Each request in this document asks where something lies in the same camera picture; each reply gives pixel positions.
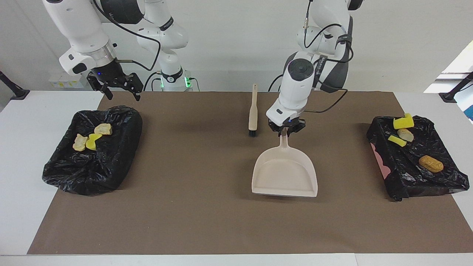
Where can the white side table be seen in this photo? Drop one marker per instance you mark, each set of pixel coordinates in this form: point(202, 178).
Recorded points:
point(458, 62)

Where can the beige hand brush black bristles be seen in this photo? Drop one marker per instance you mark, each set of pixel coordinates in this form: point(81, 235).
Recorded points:
point(253, 111)

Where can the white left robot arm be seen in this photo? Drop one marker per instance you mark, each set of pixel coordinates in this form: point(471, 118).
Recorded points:
point(299, 85)

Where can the yellow sponge wedge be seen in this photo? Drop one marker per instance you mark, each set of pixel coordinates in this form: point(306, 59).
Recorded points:
point(397, 141)

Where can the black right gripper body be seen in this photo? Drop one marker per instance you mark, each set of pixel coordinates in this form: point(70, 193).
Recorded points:
point(109, 71)

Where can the white wall outlet box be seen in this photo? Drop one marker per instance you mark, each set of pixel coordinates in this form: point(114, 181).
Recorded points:
point(63, 82)

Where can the brown croquette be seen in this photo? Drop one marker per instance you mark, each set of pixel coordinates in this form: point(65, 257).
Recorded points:
point(430, 164)

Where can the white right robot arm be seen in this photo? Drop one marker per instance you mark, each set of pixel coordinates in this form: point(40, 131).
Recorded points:
point(81, 33)

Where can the yellow sponge chunk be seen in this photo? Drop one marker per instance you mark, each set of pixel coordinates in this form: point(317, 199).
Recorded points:
point(91, 142)

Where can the bin wrapped in black bag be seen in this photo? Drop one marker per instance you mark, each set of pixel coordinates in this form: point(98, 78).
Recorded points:
point(92, 166)

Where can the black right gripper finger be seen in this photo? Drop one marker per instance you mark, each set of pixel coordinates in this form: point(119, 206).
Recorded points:
point(97, 83)
point(137, 83)

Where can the yellow notched sponge piece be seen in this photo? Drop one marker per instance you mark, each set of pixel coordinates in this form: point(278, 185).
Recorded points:
point(403, 122)

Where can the pink bin with black bag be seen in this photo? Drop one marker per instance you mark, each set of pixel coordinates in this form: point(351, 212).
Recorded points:
point(414, 170)

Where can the brown paper table mat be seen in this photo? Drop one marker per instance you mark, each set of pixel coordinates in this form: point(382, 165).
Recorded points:
point(236, 221)

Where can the greenish beige bread chunk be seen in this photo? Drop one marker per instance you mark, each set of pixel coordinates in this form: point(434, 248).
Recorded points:
point(405, 135)

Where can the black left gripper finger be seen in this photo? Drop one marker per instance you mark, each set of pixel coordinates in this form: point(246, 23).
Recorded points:
point(298, 130)
point(274, 128)

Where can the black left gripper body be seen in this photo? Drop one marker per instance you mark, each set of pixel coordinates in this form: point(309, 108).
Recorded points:
point(287, 123)

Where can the black camera stand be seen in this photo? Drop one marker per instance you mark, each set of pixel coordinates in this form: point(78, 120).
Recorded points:
point(449, 96)
point(16, 92)

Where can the beige plastic dustpan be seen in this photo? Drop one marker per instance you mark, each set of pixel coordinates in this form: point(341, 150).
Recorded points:
point(284, 173)

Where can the orange striped bread piece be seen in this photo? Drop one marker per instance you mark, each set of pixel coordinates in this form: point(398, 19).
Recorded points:
point(103, 129)

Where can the pale beige bread chunk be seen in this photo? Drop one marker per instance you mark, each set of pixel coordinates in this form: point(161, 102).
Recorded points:
point(80, 143)

